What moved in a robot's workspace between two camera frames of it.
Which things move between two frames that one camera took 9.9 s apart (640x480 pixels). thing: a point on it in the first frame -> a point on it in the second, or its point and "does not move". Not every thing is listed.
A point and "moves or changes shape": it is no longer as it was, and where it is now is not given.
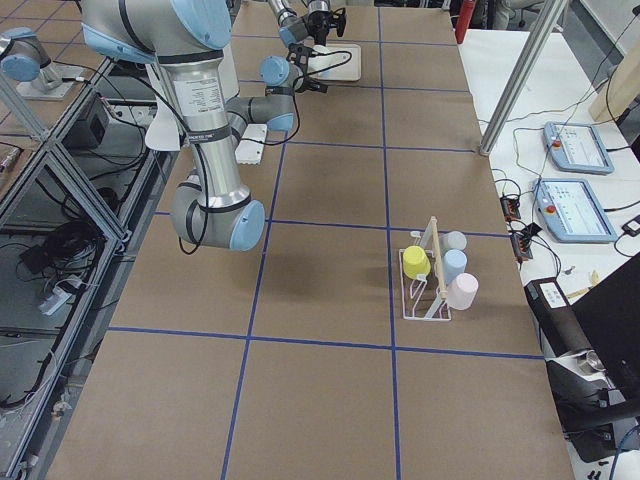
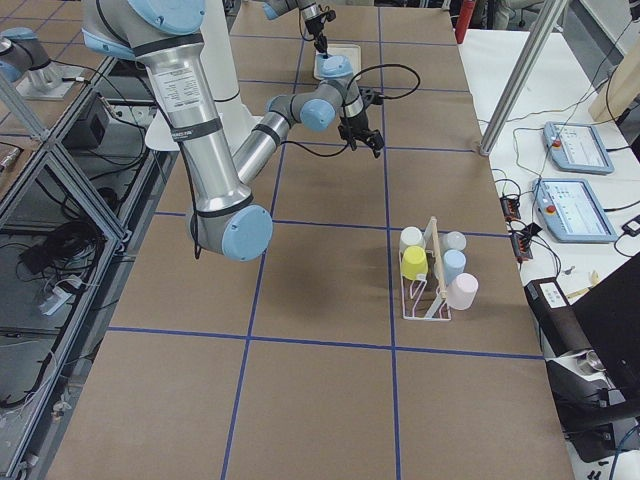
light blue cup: x=454 y=264 does not move
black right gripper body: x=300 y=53 -> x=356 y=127
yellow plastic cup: x=415 y=261 does not move
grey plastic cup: x=452 y=239 does not move
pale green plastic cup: x=321 y=48 moves or changes shape
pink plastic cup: x=462 y=291 does not move
